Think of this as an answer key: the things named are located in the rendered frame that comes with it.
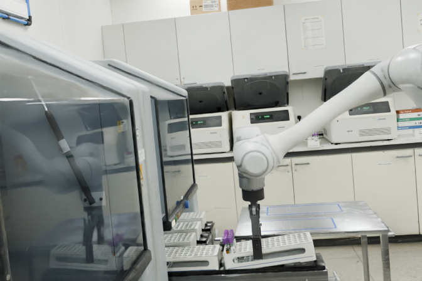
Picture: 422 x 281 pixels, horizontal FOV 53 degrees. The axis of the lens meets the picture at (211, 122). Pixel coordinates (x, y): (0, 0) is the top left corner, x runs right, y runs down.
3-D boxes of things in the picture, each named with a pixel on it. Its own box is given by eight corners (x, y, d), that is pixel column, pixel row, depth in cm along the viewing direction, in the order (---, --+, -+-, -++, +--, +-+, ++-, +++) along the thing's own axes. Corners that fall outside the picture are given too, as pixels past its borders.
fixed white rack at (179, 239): (116, 261, 159) (114, 244, 159) (124, 251, 169) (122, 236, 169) (193, 257, 156) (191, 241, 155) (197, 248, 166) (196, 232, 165)
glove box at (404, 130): (397, 135, 393) (396, 127, 393) (392, 133, 406) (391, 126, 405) (422, 132, 392) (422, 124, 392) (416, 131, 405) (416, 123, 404)
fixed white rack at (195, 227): (128, 246, 174) (127, 232, 174) (135, 238, 184) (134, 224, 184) (199, 243, 171) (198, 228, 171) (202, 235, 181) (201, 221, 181)
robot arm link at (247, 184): (264, 167, 145) (265, 185, 145) (238, 169, 146) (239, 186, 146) (265, 172, 136) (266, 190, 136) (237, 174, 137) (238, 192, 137)
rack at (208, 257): (132, 277, 143) (130, 259, 143) (140, 265, 153) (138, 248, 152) (218, 273, 139) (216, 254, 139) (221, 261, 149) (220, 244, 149)
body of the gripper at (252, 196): (264, 190, 137) (266, 217, 137) (263, 184, 145) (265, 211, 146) (240, 191, 138) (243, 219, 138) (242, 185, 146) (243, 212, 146)
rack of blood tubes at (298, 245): (226, 273, 139) (222, 254, 139) (228, 261, 149) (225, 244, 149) (316, 259, 136) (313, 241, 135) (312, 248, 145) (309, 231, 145)
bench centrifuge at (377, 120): (331, 145, 362) (326, 64, 359) (321, 138, 424) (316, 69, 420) (399, 140, 355) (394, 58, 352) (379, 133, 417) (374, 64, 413)
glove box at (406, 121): (397, 127, 393) (397, 118, 393) (394, 125, 406) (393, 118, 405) (424, 124, 390) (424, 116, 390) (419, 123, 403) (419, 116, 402)
